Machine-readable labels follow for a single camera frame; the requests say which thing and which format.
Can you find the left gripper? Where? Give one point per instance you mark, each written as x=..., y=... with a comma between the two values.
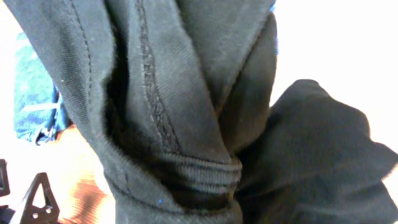
x=3, y=193

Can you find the folded blue jeans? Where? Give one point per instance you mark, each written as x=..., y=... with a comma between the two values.
x=39, y=110

